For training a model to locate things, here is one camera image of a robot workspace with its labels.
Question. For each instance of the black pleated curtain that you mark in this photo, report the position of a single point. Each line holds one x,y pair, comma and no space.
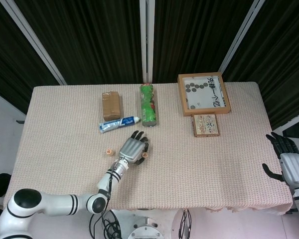
89,37
194,37
5,54
284,62

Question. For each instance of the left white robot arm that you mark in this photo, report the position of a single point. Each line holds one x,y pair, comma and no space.
59,201

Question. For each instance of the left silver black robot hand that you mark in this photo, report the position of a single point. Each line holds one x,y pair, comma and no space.
132,150

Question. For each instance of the blue white toothpaste tube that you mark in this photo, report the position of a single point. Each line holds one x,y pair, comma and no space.
119,123

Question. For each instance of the brown taped cardboard box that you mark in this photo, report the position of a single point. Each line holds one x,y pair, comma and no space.
111,107

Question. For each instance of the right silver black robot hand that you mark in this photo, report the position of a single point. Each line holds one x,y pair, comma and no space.
295,169

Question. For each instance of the brown printed card box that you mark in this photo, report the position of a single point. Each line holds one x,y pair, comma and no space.
206,124

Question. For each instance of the white metal post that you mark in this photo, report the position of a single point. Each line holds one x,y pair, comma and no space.
143,37
241,35
32,39

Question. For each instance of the green chips can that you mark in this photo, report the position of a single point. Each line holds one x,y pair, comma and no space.
148,107

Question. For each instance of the beige woven tablecloth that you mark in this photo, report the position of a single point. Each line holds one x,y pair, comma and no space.
189,161

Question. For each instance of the wooden picture frame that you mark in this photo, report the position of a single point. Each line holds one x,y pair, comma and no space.
204,94

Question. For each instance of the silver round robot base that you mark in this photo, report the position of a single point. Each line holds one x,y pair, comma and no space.
145,230

